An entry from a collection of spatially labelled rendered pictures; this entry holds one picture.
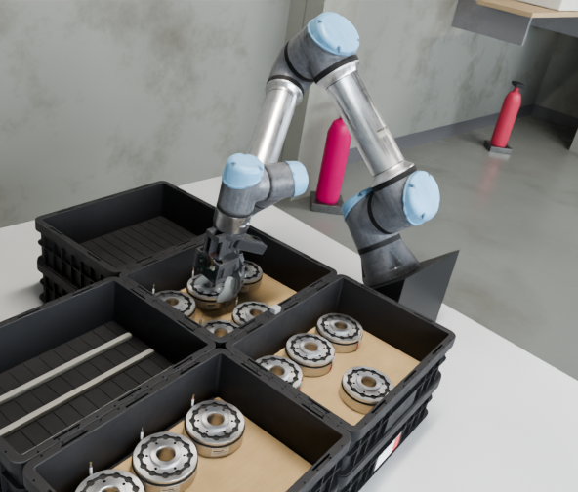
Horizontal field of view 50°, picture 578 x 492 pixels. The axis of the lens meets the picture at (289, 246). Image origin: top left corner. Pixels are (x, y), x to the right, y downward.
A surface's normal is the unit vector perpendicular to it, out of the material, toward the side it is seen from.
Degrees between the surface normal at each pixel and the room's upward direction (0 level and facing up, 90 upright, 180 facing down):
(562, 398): 0
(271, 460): 0
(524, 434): 0
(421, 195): 55
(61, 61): 90
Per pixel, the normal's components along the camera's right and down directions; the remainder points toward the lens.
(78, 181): 0.71, 0.44
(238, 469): 0.15, -0.86
